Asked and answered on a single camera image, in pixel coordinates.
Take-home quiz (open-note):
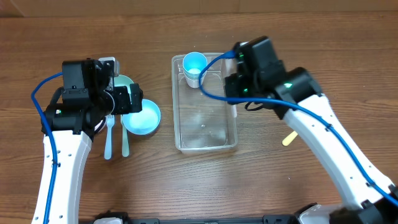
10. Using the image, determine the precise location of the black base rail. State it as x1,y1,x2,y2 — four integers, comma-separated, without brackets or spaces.
73,211,349,224

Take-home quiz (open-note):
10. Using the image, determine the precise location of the pink cup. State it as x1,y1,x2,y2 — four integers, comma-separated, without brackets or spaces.
185,77,203,88

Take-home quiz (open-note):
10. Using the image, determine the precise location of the light green fork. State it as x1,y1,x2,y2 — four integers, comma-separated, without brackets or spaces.
120,115,129,157

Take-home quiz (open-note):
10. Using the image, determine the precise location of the blue bowl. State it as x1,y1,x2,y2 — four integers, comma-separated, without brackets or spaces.
121,99,161,136

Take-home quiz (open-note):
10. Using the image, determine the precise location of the clear plastic container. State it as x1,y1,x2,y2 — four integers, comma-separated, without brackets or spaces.
172,55,238,154

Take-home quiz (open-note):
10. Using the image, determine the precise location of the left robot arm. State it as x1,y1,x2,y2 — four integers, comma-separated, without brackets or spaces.
31,57,143,223

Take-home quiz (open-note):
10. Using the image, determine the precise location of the blue cup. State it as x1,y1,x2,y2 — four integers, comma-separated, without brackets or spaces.
183,52,208,73

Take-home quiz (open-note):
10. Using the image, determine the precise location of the light blue fork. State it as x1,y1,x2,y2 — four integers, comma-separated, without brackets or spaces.
104,114,115,160

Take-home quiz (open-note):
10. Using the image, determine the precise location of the right blue cable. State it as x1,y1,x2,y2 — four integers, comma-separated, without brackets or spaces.
198,50,398,208

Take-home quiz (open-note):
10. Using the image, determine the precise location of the yellow fork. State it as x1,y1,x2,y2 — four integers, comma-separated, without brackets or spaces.
282,131,298,147

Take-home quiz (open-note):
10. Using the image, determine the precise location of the pink bowl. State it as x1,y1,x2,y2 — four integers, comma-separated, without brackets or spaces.
95,118,106,134

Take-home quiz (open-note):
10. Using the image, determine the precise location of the green bowl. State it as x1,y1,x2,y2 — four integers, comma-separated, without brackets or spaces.
114,75,134,88

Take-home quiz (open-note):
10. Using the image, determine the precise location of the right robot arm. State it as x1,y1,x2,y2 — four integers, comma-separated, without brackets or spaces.
225,61,397,223

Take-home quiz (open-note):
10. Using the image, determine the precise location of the green cup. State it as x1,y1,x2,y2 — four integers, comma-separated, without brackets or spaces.
184,72,200,80

